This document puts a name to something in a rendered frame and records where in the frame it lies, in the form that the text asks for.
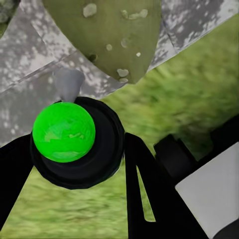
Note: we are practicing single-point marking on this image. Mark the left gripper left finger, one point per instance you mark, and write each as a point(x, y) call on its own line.
point(15, 166)

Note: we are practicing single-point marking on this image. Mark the insectifuge atomizer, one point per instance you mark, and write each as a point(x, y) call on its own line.
point(78, 142)

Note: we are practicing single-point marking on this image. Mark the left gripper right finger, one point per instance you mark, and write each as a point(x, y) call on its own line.
point(174, 219)

